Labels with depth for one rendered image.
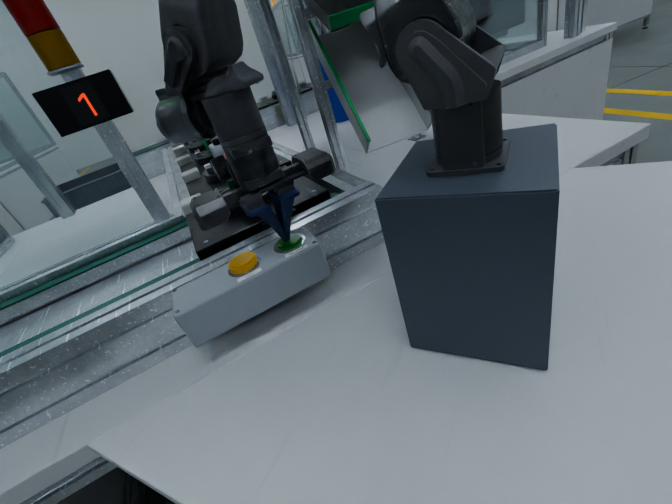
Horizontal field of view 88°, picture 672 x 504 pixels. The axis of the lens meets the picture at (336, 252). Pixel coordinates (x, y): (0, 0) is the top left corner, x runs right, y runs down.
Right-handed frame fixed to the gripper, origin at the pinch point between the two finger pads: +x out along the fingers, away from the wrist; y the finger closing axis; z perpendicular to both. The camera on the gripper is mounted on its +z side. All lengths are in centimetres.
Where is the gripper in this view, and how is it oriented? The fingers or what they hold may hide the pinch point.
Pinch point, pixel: (277, 219)
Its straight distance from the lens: 48.8
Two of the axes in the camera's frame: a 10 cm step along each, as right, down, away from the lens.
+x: 2.7, 8.1, 5.3
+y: -8.6, 4.5, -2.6
